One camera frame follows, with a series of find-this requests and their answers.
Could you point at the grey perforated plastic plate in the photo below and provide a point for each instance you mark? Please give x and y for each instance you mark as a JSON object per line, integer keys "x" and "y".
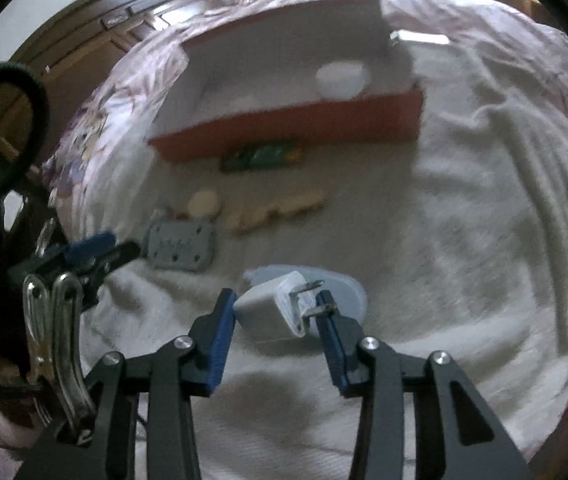
{"x": 178, "y": 245}

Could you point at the white terry towel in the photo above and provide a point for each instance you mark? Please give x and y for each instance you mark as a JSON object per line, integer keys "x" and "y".
{"x": 464, "y": 260}

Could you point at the white rounded case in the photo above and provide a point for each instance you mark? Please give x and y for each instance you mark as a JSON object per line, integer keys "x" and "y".
{"x": 342, "y": 79}

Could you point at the round wooden disc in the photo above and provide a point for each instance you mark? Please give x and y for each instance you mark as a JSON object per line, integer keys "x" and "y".
{"x": 204, "y": 203}

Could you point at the dark wooden headboard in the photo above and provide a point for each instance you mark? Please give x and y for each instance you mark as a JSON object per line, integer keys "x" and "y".
{"x": 63, "y": 45}

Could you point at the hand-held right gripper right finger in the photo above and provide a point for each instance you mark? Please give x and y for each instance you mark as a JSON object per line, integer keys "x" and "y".
{"x": 339, "y": 355}

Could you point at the notched wooden block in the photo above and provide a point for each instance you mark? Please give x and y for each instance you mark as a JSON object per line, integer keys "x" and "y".
{"x": 284, "y": 207}

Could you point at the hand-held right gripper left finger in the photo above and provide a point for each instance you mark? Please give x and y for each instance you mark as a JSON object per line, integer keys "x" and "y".
{"x": 218, "y": 345}

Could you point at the white charger plug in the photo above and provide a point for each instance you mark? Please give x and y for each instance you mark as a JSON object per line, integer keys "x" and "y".
{"x": 264, "y": 310}

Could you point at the red cardboard box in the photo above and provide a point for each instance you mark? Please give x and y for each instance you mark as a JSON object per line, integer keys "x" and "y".
{"x": 289, "y": 130}

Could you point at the metal spring clip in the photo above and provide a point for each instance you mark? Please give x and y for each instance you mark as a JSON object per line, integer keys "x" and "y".
{"x": 63, "y": 335}

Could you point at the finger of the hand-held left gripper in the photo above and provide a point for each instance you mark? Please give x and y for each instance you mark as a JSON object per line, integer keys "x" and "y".
{"x": 118, "y": 256}
{"x": 88, "y": 248}

